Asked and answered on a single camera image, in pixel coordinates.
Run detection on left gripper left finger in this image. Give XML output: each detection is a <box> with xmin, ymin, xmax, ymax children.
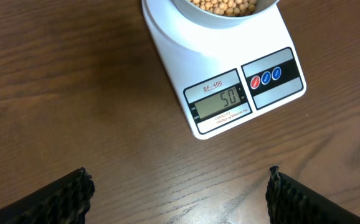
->
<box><xmin>0</xmin><ymin>167</ymin><xmax>95</xmax><ymax>224</ymax></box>

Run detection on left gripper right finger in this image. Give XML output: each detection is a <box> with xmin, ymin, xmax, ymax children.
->
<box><xmin>265</xmin><ymin>166</ymin><xmax>360</xmax><ymax>224</ymax></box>

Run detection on white digital kitchen scale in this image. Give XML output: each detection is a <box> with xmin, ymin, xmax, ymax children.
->
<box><xmin>142</xmin><ymin>0</ymin><xmax>307</xmax><ymax>139</ymax></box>

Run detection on soybeans in bowl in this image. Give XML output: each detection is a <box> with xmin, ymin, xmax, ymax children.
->
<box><xmin>187</xmin><ymin>0</ymin><xmax>258</xmax><ymax>17</ymax></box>

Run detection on grey round bowl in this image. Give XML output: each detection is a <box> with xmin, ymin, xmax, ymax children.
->
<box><xmin>173</xmin><ymin>0</ymin><xmax>279</xmax><ymax>29</ymax></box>

